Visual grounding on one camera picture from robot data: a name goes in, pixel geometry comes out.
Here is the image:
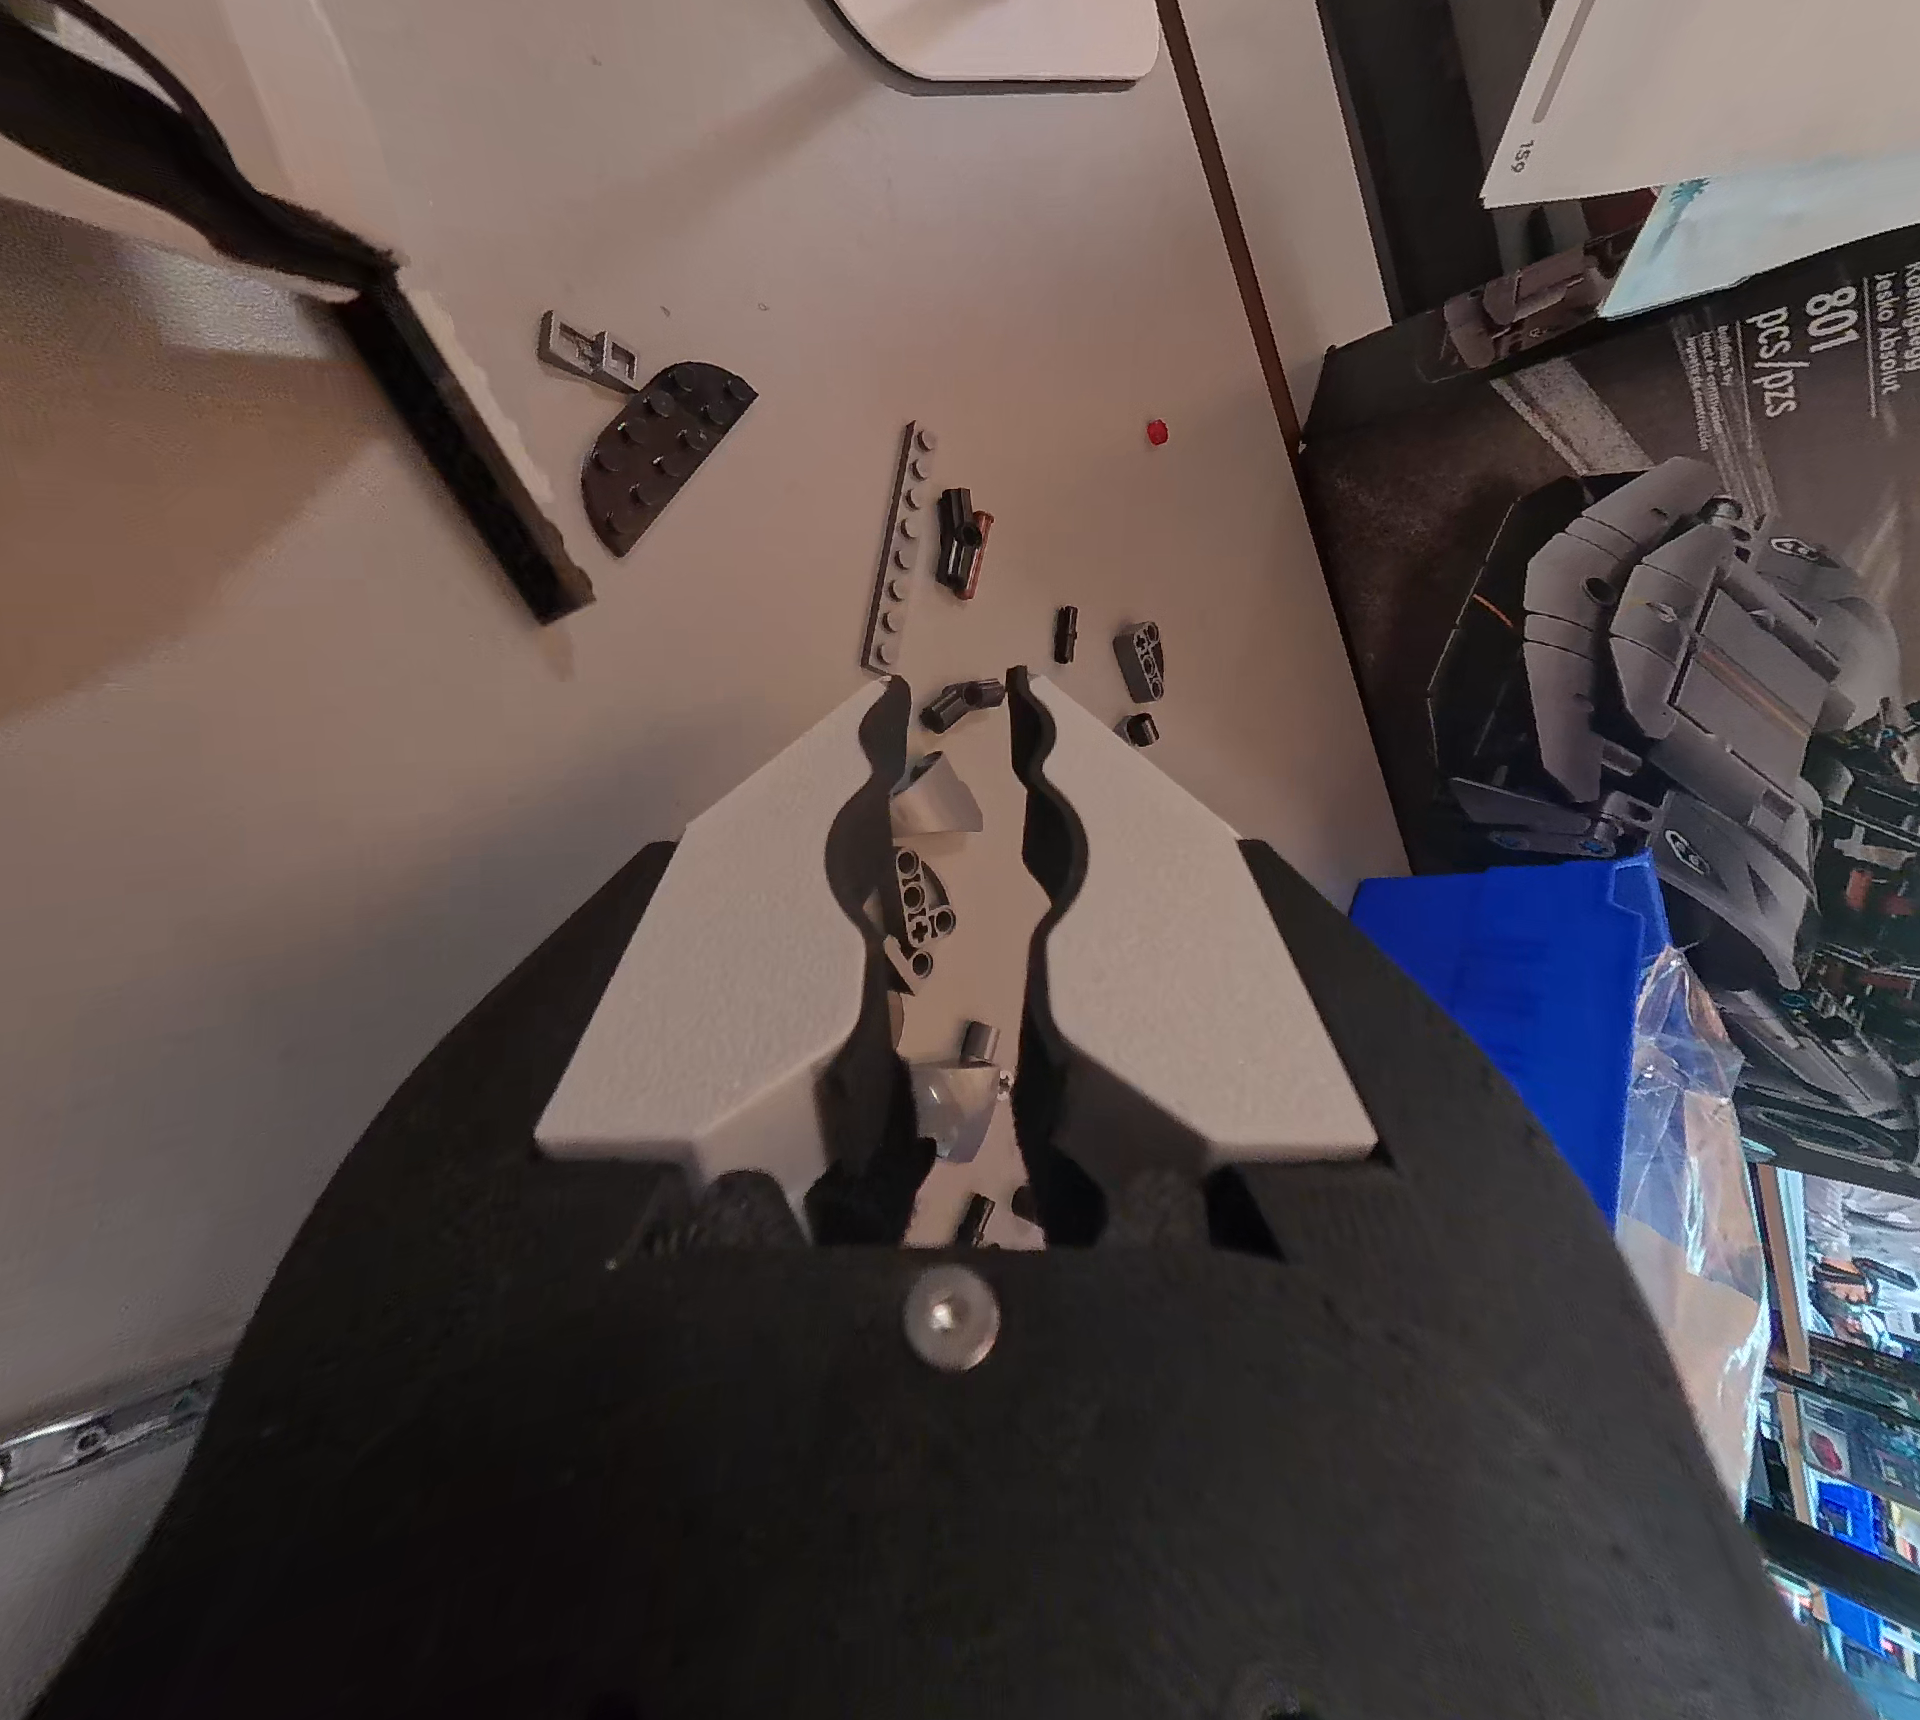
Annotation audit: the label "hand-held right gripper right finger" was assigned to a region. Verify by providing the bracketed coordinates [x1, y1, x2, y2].
[1005, 666, 1380, 1250]

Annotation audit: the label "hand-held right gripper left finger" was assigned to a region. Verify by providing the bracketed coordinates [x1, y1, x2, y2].
[532, 676, 936, 1250]

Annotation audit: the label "small light grey lego plate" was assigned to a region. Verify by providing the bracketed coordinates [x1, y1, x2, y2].
[403, 283, 573, 543]

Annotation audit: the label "black long lego plate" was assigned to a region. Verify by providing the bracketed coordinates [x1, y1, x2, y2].
[348, 267, 601, 630]

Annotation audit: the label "dark printed lego box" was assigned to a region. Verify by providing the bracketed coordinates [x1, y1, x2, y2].
[1295, 223, 1920, 1720]

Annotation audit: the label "long grey lego plate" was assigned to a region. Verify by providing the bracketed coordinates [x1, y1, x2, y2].
[856, 417, 942, 680]

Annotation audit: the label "scattered small lego pieces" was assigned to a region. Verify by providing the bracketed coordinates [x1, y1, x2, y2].
[535, 306, 1176, 1251]

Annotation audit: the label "dark half-round lego plate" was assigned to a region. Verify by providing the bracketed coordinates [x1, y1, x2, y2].
[579, 357, 763, 561]

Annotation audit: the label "light grey holed lego plate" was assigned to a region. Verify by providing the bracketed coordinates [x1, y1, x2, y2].
[0, 1356, 230, 1500]

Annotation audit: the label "blue plastic storage bin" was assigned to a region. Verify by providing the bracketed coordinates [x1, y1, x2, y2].
[1347, 845, 1670, 1230]

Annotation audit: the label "clear plastic bags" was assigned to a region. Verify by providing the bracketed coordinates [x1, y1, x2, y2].
[1617, 944, 1782, 1516]

